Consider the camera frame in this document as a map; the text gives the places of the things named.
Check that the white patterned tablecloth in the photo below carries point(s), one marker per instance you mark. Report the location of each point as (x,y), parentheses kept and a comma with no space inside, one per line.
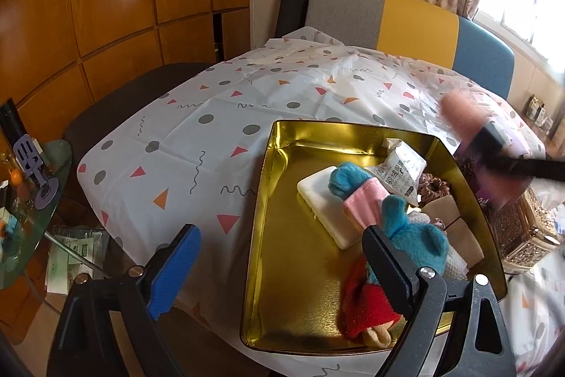
(198,138)

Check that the purple phone stand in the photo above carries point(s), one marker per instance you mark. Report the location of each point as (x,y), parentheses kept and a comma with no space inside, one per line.
(33,165)

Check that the black bottle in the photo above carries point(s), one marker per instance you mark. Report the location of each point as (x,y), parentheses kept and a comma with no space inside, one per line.
(9,123)

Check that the grey yellow blue sofa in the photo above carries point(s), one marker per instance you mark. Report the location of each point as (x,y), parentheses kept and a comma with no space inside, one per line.
(344,15)

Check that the brown snack bag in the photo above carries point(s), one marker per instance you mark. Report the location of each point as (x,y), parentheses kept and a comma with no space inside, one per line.
(535,106)
(547,123)

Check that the ornate gold tin box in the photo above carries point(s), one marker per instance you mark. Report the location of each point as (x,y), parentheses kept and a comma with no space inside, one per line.
(521,235)

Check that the cream wet wipes packet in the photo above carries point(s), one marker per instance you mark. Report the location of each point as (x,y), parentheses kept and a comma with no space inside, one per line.
(399,169)

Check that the green white paper packets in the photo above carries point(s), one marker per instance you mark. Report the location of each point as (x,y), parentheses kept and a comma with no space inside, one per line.
(75,253)

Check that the purple patterned lid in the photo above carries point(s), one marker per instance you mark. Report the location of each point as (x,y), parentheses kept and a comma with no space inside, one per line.
(494,187)

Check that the red plush toy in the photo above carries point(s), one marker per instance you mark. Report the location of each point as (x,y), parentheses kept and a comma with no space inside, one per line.
(364,306)

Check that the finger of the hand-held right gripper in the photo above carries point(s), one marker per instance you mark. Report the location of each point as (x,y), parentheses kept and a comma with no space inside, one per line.
(521,167)

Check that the white knitted item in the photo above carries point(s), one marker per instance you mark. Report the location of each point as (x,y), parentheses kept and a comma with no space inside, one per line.
(454,264)

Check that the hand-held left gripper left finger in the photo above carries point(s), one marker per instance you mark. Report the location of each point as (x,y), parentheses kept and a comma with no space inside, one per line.
(172,271)

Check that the brown pink scrunchie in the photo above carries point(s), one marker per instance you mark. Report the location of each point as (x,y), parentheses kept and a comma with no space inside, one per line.
(435,188)

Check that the blue pink plush toy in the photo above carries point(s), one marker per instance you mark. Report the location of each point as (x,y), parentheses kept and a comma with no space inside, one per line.
(415,235)

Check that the brown cardboard piece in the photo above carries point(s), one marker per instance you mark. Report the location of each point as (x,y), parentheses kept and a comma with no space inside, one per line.
(465,242)
(443,210)

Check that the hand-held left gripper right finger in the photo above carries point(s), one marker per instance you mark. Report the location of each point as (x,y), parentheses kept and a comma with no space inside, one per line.
(388,266)

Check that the white soap bar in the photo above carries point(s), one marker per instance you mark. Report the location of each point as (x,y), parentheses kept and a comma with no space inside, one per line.
(324,209)

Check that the round glass side table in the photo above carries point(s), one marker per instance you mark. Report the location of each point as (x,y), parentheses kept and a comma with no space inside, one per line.
(31,235)

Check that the wooden wardrobe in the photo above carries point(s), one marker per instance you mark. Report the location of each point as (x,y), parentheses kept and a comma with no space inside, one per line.
(110,6)

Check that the gold tin tray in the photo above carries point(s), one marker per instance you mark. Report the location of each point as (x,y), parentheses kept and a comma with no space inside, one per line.
(291,271)

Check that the person's right hand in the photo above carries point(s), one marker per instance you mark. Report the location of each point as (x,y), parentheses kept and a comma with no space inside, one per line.
(461,114)

